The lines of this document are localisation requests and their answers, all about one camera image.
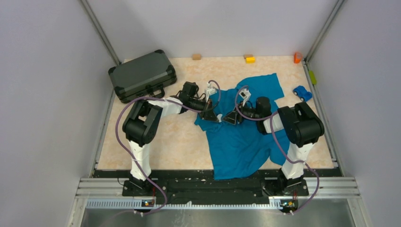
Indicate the yellow block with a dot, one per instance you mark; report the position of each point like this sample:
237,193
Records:
250,60

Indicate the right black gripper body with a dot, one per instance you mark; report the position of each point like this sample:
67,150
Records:
244,112

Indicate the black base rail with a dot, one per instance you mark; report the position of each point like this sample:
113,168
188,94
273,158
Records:
200,187

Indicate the green marker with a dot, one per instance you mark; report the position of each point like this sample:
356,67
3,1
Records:
312,77

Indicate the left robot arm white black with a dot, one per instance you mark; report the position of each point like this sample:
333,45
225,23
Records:
141,123

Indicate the tan wooden block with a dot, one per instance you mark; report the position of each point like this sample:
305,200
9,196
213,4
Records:
196,57

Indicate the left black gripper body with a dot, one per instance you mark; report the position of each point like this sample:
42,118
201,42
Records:
208,106

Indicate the blue toy car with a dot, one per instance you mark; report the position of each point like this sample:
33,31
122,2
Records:
302,93

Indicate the orange toy block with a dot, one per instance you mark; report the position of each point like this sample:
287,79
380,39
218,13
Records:
297,57

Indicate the dark green hard case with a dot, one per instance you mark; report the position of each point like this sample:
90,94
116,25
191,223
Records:
145,75

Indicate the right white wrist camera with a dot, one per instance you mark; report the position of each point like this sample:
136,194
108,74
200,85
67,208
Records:
245,95

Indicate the blue t-shirt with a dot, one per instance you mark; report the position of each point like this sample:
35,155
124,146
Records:
237,151

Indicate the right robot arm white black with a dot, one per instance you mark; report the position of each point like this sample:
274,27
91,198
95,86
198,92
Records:
302,127

